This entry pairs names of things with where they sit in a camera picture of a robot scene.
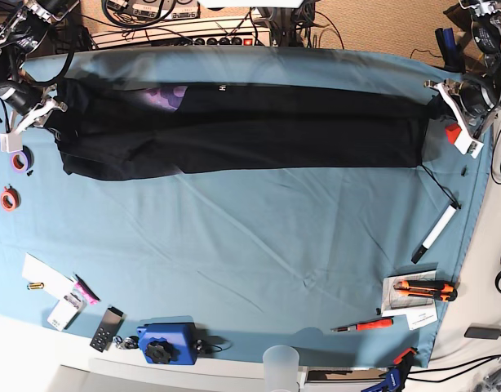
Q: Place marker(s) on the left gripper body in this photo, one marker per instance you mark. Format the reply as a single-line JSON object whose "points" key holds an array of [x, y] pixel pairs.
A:
{"points": [[478, 101]]}

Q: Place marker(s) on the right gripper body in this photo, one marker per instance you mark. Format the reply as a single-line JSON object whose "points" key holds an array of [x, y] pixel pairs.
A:
{"points": [[37, 116]]}

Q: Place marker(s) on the black t-shirt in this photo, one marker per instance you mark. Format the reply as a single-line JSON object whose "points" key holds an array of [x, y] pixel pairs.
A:
{"points": [[114, 135]]}

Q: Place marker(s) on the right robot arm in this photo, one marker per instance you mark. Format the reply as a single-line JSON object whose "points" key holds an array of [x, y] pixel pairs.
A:
{"points": [[21, 34]]}

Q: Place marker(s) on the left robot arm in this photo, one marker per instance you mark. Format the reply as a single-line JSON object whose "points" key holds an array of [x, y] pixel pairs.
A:
{"points": [[481, 21]]}

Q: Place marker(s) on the red cube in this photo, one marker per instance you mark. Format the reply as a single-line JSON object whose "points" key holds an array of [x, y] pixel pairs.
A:
{"points": [[452, 132]]}

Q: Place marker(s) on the purple tape roll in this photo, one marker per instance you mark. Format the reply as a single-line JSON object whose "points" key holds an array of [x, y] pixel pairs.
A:
{"points": [[22, 161]]}

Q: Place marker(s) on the red tape roll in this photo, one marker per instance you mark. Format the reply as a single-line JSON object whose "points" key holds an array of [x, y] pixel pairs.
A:
{"points": [[9, 199]]}

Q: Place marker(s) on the white marker pen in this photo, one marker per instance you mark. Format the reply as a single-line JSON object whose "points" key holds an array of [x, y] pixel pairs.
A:
{"points": [[434, 233]]}

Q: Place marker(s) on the white paper sheet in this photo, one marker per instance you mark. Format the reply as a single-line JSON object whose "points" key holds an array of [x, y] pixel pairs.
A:
{"points": [[54, 283]]}

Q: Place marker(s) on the brass battery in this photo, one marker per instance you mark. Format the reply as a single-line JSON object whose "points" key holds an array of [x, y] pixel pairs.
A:
{"points": [[35, 286]]}

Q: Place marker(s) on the pink marker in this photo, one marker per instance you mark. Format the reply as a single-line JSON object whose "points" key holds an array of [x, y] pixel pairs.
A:
{"points": [[90, 297]]}

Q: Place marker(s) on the power strip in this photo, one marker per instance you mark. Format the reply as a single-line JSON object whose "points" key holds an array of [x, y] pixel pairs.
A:
{"points": [[211, 41]]}

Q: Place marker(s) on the white card box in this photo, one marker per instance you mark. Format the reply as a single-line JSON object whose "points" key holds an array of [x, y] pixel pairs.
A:
{"points": [[65, 311]]}

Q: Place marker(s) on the orange utility knife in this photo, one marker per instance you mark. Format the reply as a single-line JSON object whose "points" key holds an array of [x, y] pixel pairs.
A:
{"points": [[438, 290]]}

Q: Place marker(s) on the blue table cloth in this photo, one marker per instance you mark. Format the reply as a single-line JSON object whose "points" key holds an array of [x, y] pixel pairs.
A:
{"points": [[258, 258]]}

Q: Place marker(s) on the black remote control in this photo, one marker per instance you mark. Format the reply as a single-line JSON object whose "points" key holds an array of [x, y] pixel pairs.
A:
{"points": [[107, 329]]}

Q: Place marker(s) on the white business card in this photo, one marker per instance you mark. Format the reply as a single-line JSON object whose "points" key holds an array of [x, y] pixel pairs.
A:
{"points": [[418, 318]]}

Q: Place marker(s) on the orange screwdriver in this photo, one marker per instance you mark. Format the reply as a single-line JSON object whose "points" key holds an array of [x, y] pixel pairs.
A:
{"points": [[364, 326]]}

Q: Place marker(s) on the blue plastic box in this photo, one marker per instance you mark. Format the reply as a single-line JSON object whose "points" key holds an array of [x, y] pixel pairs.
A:
{"points": [[168, 343]]}

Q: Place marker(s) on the blue orange clamp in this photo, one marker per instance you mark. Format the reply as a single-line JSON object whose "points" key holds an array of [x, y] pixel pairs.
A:
{"points": [[395, 377]]}

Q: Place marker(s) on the frosted plastic cup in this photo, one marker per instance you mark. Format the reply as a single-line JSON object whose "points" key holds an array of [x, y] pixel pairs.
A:
{"points": [[281, 364]]}

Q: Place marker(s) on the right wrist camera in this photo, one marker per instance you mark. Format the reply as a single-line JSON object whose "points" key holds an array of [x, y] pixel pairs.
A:
{"points": [[11, 142]]}

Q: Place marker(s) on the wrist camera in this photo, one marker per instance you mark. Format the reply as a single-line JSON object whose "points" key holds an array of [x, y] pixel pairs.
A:
{"points": [[467, 145], [11, 142]]}

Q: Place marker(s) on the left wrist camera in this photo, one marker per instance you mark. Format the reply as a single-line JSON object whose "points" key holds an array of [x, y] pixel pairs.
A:
{"points": [[467, 145]]}

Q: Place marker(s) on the black cable tie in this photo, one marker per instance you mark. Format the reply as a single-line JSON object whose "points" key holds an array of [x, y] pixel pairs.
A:
{"points": [[454, 202]]}

